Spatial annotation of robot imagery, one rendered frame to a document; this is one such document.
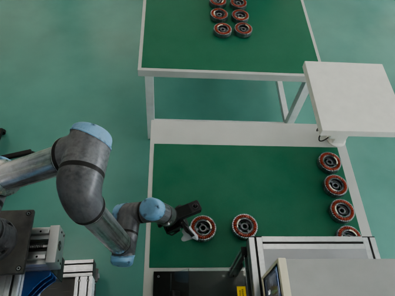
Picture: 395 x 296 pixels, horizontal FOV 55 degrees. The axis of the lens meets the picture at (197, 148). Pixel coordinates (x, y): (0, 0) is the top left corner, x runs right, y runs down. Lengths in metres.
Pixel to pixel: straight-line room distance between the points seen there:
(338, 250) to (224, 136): 0.85
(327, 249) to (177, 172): 0.79
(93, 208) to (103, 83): 2.26
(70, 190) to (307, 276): 0.65
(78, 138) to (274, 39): 1.74
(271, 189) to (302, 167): 0.21
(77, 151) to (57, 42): 2.65
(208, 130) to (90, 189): 1.09
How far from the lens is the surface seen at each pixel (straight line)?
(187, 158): 1.84
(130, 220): 1.32
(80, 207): 0.98
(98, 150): 1.00
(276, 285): 1.12
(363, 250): 1.43
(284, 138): 2.01
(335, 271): 1.13
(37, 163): 1.14
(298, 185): 1.88
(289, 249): 1.33
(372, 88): 1.74
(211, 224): 1.66
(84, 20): 3.78
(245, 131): 1.98
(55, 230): 1.47
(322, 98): 1.61
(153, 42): 2.37
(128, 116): 2.95
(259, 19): 2.65
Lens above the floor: 2.32
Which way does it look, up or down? 56 degrees down
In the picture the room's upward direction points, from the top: 8 degrees clockwise
